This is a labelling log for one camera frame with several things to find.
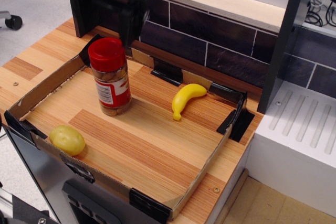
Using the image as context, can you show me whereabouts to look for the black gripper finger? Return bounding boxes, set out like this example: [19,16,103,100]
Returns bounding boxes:
[119,1,149,57]

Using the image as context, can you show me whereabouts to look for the red-lidded spice bottle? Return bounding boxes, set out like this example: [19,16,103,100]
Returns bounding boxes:
[88,38,132,116]

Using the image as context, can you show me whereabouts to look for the cardboard fence with black tape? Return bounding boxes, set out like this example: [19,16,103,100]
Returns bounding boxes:
[1,34,261,223]

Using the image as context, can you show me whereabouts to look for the black office chair caster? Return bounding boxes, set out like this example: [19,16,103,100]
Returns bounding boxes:
[1,11,23,30]

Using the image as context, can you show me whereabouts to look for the yellow toy banana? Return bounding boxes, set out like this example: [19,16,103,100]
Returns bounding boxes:
[172,83,207,121]

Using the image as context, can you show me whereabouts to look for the yellow toy potato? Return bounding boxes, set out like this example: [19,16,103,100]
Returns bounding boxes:
[49,125,85,156]

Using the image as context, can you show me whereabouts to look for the black panel with buttons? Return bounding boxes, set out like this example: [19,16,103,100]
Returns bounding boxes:
[62,182,122,224]

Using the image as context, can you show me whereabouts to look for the white ridged drainboard unit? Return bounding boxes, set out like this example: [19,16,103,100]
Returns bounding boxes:
[246,82,335,216]

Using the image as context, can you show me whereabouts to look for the dark shelf frame with tiles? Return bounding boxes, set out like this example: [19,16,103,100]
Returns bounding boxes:
[65,0,310,114]

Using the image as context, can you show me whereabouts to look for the black cables in background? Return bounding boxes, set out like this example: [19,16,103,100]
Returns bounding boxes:
[304,0,336,28]

